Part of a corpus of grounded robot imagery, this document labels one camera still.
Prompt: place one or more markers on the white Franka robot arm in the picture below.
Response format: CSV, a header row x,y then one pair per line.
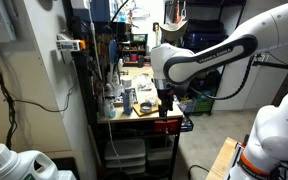
x,y
217,53

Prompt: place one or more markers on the black hard case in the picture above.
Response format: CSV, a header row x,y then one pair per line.
x,y
205,26

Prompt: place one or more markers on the red toolbox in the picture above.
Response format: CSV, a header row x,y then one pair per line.
x,y
165,126

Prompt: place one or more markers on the small white plastic container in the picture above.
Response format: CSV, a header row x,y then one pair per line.
x,y
66,175

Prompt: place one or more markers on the clear plastic storage bin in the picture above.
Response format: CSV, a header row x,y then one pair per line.
x,y
160,154
125,149

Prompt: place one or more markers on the small wooden organizer shelf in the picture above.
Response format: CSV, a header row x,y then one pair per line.
x,y
134,50

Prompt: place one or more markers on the black cart with wooden top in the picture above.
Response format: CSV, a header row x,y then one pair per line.
x,y
130,117

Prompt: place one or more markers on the white detergent jug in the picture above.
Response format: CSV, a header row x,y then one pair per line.
x,y
10,165

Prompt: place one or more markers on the blue spray can white cap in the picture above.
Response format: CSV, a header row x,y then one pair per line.
x,y
127,98

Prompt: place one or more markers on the small round metal bowl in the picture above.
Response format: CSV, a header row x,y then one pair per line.
x,y
146,107

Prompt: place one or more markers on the blue hard case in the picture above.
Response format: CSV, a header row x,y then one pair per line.
x,y
200,38

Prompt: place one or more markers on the blue hanging brush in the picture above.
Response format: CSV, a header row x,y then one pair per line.
x,y
112,53

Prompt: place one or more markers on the white tool with orange end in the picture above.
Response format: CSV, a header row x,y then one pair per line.
x,y
67,45

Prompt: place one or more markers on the small blue soap bottle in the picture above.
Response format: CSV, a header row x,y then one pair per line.
x,y
112,110

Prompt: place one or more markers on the black metal shelf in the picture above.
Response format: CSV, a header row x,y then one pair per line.
x,y
229,10

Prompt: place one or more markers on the crumpled clear plastic bag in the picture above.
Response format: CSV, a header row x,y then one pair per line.
x,y
143,82

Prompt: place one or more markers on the blue white plastic crate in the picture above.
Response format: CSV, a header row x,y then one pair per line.
x,y
187,106

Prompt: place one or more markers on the black mount bar orange knob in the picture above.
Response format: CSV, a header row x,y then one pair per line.
x,y
274,64

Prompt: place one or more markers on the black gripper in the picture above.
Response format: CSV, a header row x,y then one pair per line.
x,y
166,97

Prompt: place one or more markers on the green plastic crate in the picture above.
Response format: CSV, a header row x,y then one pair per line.
x,y
203,105

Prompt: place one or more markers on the wooden cutting board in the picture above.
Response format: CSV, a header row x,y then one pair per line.
x,y
138,110

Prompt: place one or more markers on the clear plastic bowl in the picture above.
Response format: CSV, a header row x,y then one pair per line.
x,y
151,100

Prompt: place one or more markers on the light wooden table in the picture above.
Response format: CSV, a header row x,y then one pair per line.
x,y
221,161

